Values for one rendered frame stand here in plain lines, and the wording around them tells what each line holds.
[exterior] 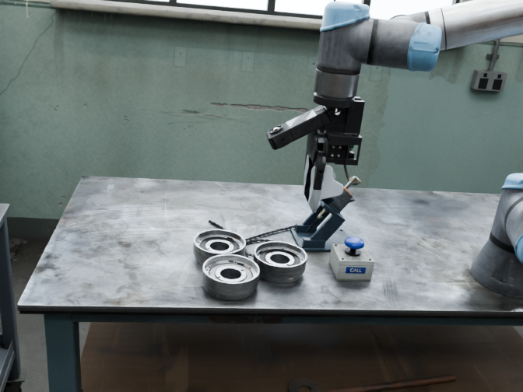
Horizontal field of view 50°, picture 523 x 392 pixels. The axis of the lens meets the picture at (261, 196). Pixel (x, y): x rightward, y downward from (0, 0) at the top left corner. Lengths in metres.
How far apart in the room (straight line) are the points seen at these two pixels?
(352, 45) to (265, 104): 1.74
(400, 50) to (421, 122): 1.95
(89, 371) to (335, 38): 0.82
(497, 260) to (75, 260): 0.83
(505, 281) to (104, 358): 0.85
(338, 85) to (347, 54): 0.05
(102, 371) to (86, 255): 0.26
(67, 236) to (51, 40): 1.54
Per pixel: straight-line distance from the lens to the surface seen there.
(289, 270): 1.06
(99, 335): 1.35
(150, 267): 1.11
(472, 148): 3.04
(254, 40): 2.60
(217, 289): 1.00
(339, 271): 1.11
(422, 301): 1.12
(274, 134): 0.98
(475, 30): 1.07
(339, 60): 0.94
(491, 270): 1.22
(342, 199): 1.21
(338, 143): 0.98
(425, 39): 0.94
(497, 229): 1.21
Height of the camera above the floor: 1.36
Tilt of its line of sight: 23 degrees down
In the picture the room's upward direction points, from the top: 6 degrees clockwise
